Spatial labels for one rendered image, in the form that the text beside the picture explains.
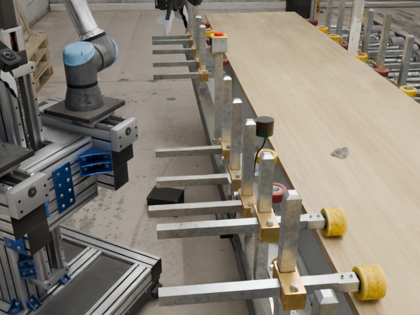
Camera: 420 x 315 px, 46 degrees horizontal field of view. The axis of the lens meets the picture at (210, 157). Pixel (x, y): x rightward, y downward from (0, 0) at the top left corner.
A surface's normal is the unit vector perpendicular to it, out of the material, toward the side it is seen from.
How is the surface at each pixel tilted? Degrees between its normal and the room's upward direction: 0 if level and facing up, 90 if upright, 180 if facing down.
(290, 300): 90
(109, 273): 0
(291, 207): 90
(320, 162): 0
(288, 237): 90
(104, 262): 0
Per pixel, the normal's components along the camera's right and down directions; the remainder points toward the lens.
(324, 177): 0.00, -0.89
